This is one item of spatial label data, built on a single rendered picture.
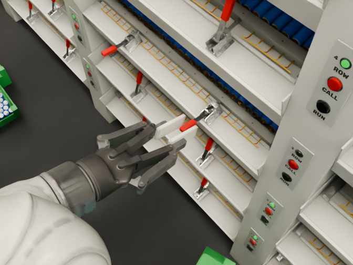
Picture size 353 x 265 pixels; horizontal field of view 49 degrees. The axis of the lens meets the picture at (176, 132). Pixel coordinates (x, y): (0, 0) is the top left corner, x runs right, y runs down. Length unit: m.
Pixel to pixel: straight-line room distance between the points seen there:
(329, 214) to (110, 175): 0.38
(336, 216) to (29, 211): 0.51
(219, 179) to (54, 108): 0.77
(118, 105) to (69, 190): 0.74
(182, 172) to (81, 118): 0.47
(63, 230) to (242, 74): 0.36
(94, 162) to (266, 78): 0.30
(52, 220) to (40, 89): 1.17
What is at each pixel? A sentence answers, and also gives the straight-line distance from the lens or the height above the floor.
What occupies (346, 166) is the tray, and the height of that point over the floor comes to 0.69.
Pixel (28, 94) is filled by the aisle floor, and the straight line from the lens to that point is 1.58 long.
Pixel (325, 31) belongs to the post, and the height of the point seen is 0.86.
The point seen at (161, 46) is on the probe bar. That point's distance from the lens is 0.88.
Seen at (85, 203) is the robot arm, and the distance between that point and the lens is 0.62.
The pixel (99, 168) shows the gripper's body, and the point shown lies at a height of 0.60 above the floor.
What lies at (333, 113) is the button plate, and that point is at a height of 0.76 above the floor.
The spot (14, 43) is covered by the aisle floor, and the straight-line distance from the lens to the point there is 1.79.
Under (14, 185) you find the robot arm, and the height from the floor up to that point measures 0.64.
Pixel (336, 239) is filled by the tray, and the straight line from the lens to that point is 0.74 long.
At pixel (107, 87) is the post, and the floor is 0.18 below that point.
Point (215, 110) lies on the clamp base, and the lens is 0.78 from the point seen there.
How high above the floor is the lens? 1.15
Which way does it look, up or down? 57 degrees down
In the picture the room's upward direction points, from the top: straight up
